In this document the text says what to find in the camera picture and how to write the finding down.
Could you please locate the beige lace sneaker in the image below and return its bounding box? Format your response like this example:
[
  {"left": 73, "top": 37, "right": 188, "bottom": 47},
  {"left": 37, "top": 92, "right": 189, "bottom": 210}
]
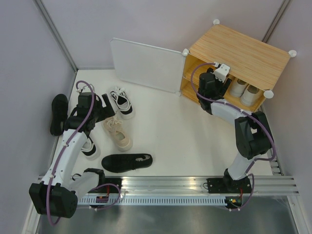
[{"left": 102, "top": 115, "right": 133, "bottom": 152}]

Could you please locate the black and white sneaker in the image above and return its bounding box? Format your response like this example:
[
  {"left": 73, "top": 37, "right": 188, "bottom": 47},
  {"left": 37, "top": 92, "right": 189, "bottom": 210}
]
[{"left": 110, "top": 87, "right": 135, "bottom": 119}]

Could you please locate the white leather sneaker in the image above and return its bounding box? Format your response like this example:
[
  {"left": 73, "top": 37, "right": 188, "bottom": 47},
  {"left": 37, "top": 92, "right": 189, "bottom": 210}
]
[
  {"left": 240, "top": 85, "right": 262, "bottom": 107},
  {"left": 230, "top": 79, "right": 248, "bottom": 98}
]

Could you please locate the white translucent cabinet door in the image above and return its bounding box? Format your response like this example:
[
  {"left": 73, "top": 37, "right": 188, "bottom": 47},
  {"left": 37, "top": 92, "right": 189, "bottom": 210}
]
[{"left": 110, "top": 38, "right": 189, "bottom": 93}]

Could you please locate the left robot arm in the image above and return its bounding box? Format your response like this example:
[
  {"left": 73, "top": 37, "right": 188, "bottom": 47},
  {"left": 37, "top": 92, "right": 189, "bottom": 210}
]
[{"left": 29, "top": 92, "right": 115, "bottom": 218}]

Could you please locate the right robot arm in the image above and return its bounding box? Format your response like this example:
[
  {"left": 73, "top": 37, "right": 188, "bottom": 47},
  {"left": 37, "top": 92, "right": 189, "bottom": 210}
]
[{"left": 197, "top": 68, "right": 273, "bottom": 194}]

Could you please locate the wooden shoe cabinet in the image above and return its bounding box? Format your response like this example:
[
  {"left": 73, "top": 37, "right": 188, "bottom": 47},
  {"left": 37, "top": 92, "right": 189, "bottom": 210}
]
[{"left": 181, "top": 19, "right": 297, "bottom": 112}]

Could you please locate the black canvas sneaker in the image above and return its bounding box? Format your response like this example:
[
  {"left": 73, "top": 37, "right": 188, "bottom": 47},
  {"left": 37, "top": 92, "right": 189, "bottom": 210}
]
[
  {"left": 50, "top": 94, "right": 68, "bottom": 137},
  {"left": 101, "top": 154, "right": 153, "bottom": 173}
]

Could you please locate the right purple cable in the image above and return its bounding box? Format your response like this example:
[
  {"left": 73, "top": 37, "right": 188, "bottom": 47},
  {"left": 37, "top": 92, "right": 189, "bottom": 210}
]
[{"left": 191, "top": 62, "right": 277, "bottom": 178}]

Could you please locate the aluminium rail with cable duct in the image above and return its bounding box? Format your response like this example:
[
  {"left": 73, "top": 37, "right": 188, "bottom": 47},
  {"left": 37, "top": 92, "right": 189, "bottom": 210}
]
[{"left": 76, "top": 175, "right": 299, "bottom": 209}]

